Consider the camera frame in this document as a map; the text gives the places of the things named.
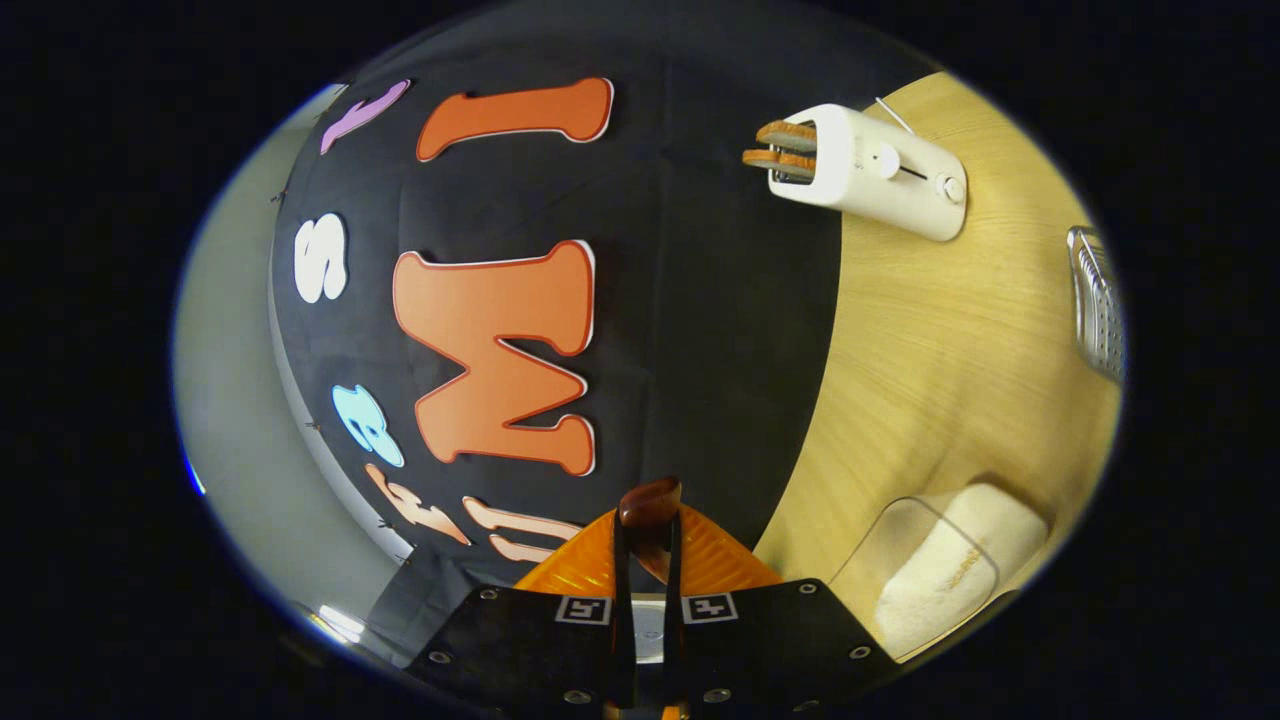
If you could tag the toast slice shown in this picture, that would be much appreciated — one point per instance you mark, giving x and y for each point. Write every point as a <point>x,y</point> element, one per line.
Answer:
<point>780,163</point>
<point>788,135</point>

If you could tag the white toaster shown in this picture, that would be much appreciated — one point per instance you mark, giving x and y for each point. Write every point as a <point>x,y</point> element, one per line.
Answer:
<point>870,170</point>

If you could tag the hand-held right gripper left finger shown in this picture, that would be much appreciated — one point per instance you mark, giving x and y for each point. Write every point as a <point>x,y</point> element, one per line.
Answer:
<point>622,600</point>

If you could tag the clear plastic container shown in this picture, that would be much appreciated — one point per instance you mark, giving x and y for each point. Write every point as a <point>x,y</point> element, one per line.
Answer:
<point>860,560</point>

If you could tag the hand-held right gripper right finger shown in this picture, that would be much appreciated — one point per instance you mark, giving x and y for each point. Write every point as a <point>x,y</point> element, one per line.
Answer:
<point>674,620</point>

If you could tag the brown wooden spoon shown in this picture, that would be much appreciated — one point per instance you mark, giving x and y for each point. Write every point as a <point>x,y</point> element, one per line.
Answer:
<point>650,505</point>

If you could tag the white rice cooker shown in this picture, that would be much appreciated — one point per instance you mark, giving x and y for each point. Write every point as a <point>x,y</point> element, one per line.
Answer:
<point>1020,530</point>

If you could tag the black backdrop cloth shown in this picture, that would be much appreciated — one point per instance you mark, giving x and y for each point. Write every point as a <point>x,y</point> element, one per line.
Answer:
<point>720,350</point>

